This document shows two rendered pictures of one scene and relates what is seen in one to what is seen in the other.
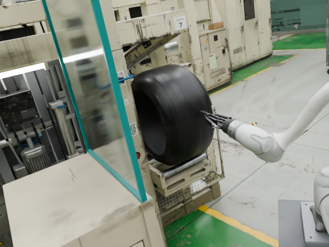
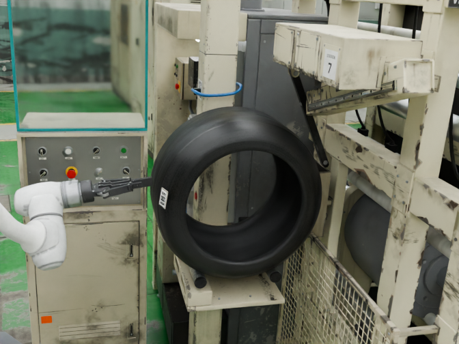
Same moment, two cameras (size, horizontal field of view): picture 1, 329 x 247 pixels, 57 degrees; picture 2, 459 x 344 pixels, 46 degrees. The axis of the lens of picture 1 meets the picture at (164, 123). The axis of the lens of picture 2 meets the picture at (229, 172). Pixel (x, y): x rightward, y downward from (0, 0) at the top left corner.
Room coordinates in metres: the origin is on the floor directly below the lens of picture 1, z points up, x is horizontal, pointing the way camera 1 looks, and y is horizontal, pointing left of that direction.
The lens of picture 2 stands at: (2.17, -1.83, 1.89)
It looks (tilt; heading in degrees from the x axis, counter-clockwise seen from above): 19 degrees down; 103
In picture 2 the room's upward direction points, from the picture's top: 3 degrees clockwise
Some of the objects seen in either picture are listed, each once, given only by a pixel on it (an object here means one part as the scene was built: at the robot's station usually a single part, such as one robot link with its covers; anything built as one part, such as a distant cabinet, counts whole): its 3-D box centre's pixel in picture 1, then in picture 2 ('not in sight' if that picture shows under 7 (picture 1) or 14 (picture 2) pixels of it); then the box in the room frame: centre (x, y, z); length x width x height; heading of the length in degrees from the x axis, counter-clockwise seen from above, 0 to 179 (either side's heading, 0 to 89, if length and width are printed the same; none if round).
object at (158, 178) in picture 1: (147, 169); not in sight; (1.67, 0.16, 0.90); 0.40 x 0.03 x 0.10; 28
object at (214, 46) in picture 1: (207, 61); not in sight; (6.54, -1.18, 0.62); 0.91 x 0.58 x 1.25; 127
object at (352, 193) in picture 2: not in sight; (361, 260); (2.29, 0.75, 0.61); 0.33 x 0.06 x 0.86; 28
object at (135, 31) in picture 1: (141, 29); (335, 52); (2.07, 0.03, 1.71); 0.61 x 0.25 x 0.15; 118
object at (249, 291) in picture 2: (173, 172); (226, 280); (1.75, 0.00, 0.80); 0.37 x 0.36 x 0.02; 28
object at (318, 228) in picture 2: not in sight; (302, 197); (1.98, 0.38, 1.05); 0.20 x 0.15 x 0.30; 118
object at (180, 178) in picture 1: (184, 175); (191, 274); (1.63, -0.06, 0.83); 0.36 x 0.09 x 0.06; 118
